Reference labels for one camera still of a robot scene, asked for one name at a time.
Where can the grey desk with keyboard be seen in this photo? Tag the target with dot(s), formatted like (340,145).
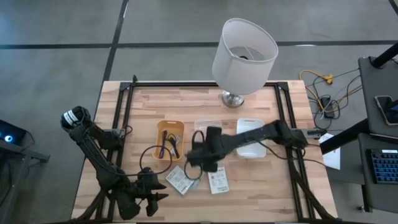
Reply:
(382,196)

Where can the grey metal stand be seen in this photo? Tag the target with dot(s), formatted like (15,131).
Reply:
(31,154)

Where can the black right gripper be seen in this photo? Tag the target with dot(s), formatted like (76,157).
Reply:
(213,146)

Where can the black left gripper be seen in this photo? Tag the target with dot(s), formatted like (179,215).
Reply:
(146,186)

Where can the chrome lamp base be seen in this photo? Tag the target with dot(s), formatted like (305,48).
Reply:
(233,100)

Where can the clear plastic bin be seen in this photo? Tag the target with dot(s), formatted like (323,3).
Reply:
(202,124)

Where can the black power adapter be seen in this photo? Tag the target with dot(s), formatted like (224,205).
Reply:
(327,107)

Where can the orange plastic bin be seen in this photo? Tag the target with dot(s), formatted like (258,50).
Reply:
(157,152)

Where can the white fabric lamp shade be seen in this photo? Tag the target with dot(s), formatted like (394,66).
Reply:
(233,74)

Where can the small white clear item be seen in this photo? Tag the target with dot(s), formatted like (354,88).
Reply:
(178,139)

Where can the white paper sheet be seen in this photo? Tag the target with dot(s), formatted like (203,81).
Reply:
(332,158)

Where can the grey desk with phone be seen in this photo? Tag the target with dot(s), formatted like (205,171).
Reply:
(370,93)

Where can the white plastic bin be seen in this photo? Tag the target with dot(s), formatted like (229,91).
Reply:
(252,152)

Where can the black aluminium table frame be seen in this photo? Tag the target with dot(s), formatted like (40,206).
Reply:
(202,84)

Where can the black beam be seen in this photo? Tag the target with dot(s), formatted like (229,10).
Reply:
(342,140)

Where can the smartphone with dark screen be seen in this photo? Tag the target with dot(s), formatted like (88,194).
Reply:
(385,107)

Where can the black pole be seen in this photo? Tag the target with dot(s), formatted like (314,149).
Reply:
(385,56)

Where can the black box with blue light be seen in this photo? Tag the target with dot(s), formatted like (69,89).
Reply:
(12,132)

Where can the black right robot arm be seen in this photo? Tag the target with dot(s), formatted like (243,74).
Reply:
(248,135)

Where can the black backlit keyboard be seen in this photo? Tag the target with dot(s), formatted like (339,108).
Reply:
(384,168)

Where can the white labelled package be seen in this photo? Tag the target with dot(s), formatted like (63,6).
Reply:
(179,180)
(218,183)

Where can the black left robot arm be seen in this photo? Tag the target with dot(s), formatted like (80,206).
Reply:
(102,168)

